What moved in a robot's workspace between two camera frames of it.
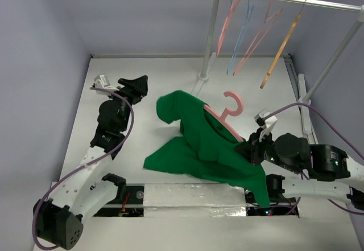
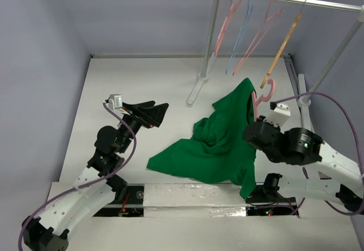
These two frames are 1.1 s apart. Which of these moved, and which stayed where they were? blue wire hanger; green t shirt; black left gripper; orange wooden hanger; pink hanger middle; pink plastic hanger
Moved: green t shirt; pink plastic hanger; black left gripper
Stayed: pink hanger middle; blue wire hanger; orange wooden hanger
